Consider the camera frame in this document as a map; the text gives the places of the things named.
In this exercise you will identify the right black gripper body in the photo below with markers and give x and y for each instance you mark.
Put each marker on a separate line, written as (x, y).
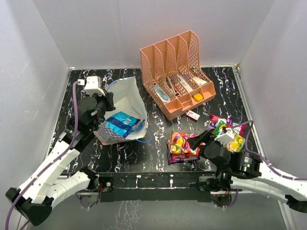
(216, 142)

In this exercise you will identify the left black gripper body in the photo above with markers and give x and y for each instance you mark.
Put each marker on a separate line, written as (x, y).
(104, 105)

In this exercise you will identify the green yellow snack packet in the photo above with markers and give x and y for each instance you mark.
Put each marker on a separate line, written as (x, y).
(237, 144)

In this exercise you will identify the orange pink fruit snack packet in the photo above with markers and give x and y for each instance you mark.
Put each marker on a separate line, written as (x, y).
(178, 145)

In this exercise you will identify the large blue snack bag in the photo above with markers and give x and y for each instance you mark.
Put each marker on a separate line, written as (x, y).
(121, 123)

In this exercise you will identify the blue checkered paper bag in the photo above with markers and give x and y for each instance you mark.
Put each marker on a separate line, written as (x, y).
(126, 99)

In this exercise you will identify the blue snack packet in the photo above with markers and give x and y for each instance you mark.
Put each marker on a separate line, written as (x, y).
(138, 125)

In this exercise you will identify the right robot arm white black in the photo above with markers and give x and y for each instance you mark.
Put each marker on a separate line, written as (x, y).
(246, 171)

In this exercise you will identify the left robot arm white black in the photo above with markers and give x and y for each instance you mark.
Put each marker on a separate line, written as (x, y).
(36, 197)

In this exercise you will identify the small red white box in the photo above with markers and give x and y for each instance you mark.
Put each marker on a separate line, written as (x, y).
(192, 115)

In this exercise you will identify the yellow item in organizer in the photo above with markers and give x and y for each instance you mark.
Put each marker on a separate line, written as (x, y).
(197, 97)

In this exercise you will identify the striped packet in organizer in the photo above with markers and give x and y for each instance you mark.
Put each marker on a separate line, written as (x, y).
(181, 83)

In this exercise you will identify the white packet in organizer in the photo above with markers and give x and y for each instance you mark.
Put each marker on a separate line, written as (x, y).
(200, 81)

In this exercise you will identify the blue white item in organizer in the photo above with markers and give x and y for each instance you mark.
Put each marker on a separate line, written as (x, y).
(161, 94)

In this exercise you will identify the orange plastic file organizer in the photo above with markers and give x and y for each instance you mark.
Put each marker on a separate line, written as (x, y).
(178, 55)

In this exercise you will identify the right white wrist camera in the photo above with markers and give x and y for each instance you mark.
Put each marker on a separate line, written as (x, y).
(225, 137)

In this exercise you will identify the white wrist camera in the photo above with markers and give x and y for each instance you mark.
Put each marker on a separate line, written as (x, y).
(93, 86)
(225, 137)

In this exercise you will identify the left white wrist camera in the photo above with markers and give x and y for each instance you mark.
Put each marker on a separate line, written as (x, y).
(93, 86)

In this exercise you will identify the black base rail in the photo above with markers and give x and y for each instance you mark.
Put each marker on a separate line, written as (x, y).
(152, 186)

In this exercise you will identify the aluminium frame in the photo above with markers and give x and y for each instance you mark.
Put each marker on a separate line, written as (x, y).
(37, 196)

